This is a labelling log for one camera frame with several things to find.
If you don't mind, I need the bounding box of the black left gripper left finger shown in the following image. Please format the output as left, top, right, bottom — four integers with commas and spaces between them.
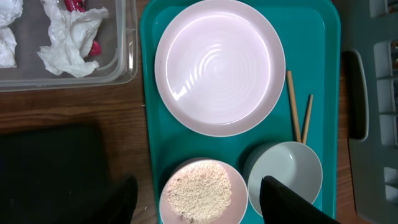
83, 175, 139, 224

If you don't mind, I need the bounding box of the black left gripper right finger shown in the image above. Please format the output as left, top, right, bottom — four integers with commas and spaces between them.
259, 175, 339, 224

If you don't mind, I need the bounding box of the grey-green bowl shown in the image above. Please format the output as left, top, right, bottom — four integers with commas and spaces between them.
243, 141, 323, 216

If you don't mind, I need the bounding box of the pink bowl with rice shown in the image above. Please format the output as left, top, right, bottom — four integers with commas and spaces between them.
159, 157, 248, 224

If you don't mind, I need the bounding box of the wooden chopstick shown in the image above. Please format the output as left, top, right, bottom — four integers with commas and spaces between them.
286, 70, 302, 142
302, 95, 313, 144

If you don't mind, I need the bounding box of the white napkin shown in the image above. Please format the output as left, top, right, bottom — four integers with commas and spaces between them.
37, 0, 109, 78
1, 0, 23, 68

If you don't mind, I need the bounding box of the red snack wrapper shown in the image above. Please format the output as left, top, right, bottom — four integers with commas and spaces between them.
63, 0, 101, 56

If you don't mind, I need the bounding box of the grey dishwasher rack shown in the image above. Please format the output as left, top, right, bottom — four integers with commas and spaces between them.
334, 0, 397, 223

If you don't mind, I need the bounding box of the black tray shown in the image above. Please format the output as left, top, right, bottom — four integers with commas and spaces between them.
1, 124, 110, 223

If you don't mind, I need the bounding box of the teal plastic tray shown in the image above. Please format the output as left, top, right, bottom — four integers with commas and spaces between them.
140, 0, 341, 217

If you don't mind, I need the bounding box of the large white plate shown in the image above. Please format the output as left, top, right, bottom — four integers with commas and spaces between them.
154, 1, 286, 137

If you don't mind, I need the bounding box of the clear plastic bin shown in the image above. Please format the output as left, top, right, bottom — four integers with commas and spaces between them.
1, 0, 137, 91

